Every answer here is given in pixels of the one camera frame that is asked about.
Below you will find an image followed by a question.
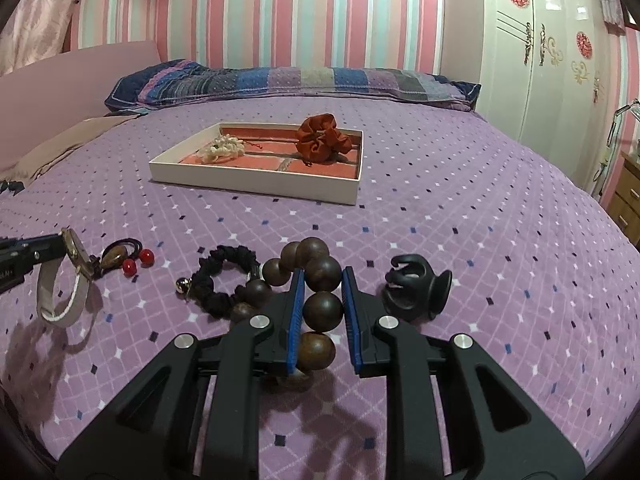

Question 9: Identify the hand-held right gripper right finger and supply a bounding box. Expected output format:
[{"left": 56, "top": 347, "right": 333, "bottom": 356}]
[{"left": 341, "top": 266, "right": 587, "bottom": 480}]

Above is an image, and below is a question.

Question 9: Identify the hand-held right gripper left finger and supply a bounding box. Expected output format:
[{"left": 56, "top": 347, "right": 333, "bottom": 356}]
[{"left": 55, "top": 267, "right": 307, "bottom": 480}]

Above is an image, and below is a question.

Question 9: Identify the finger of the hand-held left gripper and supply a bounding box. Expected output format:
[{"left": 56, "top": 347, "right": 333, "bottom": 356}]
[{"left": 0, "top": 232, "right": 68, "bottom": 267}]

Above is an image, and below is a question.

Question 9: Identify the brown wooden bead bracelet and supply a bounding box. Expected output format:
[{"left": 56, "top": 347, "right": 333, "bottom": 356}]
[{"left": 230, "top": 236, "right": 345, "bottom": 386}]

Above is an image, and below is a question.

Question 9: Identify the white strap wristwatch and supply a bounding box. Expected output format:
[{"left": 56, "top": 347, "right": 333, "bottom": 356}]
[{"left": 36, "top": 227, "right": 103, "bottom": 330}]

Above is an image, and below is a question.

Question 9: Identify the white tray with brick print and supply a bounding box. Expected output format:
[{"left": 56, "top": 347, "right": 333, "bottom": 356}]
[{"left": 148, "top": 121, "right": 364, "bottom": 206}]

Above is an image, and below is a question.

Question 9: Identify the orange scrunchie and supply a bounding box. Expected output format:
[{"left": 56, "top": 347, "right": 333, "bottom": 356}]
[{"left": 294, "top": 114, "right": 353, "bottom": 168}]

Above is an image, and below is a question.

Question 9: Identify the cream scrunchie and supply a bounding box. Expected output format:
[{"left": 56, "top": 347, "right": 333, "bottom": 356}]
[{"left": 196, "top": 132, "right": 248, "bottom": 166}]

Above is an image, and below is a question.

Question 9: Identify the black hair claw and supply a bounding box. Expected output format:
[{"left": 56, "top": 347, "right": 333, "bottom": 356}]
[{"left": 382, "top": 254, "right": 453, "bottom": 322}]

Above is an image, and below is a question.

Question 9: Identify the black scrunchie with bell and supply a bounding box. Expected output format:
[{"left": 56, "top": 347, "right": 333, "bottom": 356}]
[{"left": 175, "top": 245, "right": 266, "bottom": 318}]

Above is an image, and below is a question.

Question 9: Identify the beige blanket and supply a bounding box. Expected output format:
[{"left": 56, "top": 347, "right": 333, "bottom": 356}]
[{"left": 12, "top": 114, "right": 146, "bottom": 186}]

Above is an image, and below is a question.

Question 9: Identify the purple checked bedsheet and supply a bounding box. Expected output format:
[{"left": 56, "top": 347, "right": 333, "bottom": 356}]
[{"left": 0, "top": 95, "right": 640, "bottom": 480}]

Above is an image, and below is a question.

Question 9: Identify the pink headboard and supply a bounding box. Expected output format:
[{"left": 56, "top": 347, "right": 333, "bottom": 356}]
[{"left": 0, "top": 40, "right": 161, "bottom": 173}]

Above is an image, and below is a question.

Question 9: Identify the striped patchwork pillow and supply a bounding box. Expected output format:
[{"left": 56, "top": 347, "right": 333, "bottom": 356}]
[{"left": 104, "top": 59, "right": 482, "bottom": 112}]

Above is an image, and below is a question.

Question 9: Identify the pink floral curtain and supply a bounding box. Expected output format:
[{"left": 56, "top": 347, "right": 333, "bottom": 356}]
[{"left": 0, "top": 0, "right": 93, "bottom": 78}]

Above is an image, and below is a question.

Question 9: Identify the white wardrobe with decals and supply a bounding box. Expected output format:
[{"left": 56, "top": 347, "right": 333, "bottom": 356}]
[{"left": 439, "top": 0, "right": 636, "bottom": 191}]

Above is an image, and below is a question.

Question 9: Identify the wooden nightstand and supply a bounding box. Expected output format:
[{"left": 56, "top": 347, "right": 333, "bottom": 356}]
[{"left": 602, "top": 150, "right": 640, "bottom": 248}]

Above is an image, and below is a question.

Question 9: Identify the white desk lamp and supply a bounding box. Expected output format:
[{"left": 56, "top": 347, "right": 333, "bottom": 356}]
[{"left": 592, "top": 100, "right": 640, "bottom": 196}]

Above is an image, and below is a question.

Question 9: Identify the striped window curtain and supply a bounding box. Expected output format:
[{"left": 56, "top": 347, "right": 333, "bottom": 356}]
[{"left": 592, "top": 0, "right": 628, "bottom": 36}]

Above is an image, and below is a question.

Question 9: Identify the hair tie with red beads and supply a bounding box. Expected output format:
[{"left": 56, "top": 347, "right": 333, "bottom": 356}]
[{"left": 97, "top": 239, "right": 156, "bottom": 278}]

